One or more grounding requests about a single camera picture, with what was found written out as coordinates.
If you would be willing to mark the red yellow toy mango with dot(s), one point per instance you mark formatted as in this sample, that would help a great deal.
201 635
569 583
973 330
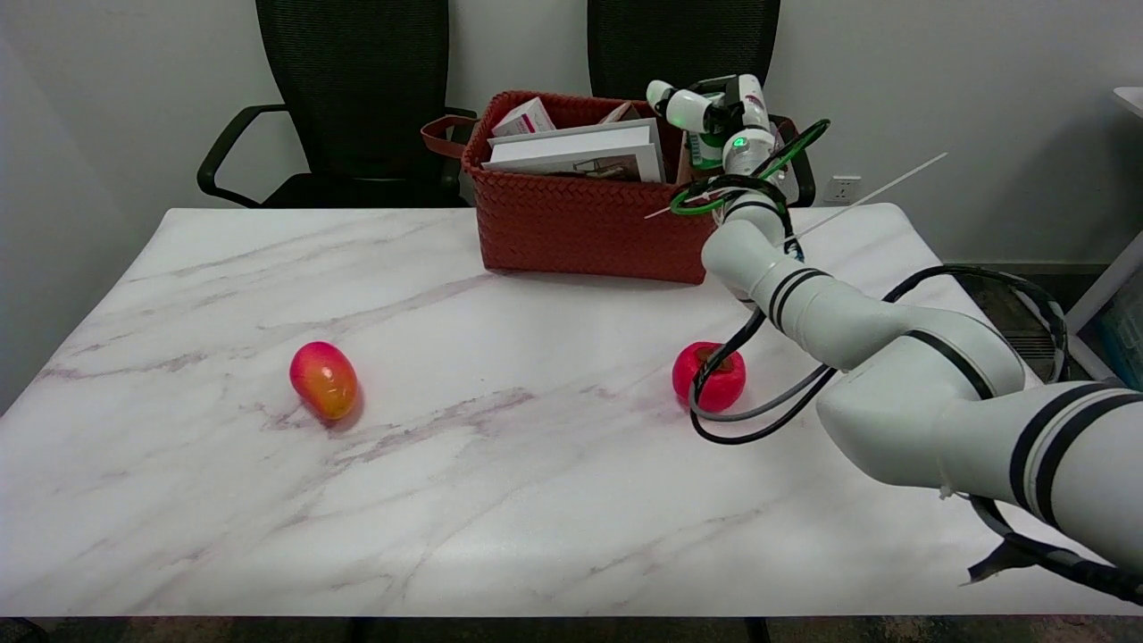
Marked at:
323 379

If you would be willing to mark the brown white small box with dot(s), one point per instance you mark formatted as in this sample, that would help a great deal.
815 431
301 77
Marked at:
621 113

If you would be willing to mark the wooden block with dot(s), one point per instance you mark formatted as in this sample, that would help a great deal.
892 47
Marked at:
680 166

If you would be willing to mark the red apple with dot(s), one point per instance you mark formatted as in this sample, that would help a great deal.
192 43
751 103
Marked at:
725 386

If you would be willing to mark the white book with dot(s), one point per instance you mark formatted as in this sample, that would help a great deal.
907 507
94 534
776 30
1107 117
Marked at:
580 147

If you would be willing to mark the black mesh office chair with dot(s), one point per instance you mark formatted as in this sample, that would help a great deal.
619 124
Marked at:
679 36
357 80

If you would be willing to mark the white wall socket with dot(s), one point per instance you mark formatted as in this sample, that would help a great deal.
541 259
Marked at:
842 190

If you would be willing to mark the blue storage box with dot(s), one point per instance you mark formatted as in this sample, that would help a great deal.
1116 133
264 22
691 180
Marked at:
1130 335

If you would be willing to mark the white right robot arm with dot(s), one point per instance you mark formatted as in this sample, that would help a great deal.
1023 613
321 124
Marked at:
911 375

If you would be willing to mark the green gum jar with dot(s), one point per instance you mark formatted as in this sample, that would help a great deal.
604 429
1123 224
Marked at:
705 152

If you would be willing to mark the white zip tie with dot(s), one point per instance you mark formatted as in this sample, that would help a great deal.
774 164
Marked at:
875 189

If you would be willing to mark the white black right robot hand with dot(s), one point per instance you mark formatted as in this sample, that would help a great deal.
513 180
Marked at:
741 103

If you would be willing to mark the white side desk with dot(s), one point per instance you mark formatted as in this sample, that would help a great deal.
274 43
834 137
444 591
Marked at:
1097 296

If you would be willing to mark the red woven basket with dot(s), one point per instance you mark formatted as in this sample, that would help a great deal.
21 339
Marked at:
589 232

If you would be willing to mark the pink white small box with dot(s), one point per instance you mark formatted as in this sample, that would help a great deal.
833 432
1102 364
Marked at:
525 118

